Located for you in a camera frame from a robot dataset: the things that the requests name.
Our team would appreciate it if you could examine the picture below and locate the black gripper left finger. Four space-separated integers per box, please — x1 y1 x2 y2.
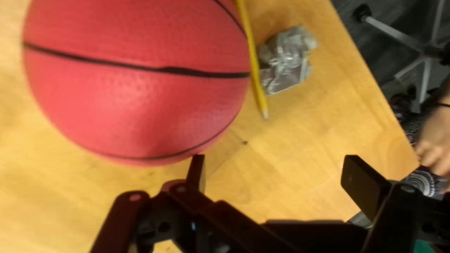
88 153 301 253

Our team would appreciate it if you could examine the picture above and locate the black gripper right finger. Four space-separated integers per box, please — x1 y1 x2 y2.
340 153 450 253

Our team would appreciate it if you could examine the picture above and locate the pink mini basketball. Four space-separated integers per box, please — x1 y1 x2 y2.
21 0 251 167

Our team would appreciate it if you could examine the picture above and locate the crumpled silver foil ball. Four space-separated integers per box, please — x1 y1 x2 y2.
257 25 319 97

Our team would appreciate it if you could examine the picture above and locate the operator bare hand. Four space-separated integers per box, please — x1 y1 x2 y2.
413 89 450 177

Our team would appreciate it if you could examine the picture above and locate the office chair star base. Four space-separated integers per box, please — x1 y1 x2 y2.
350 0 450 114

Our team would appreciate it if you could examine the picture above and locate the yellow pencil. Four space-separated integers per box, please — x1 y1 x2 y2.
233 0 271 121

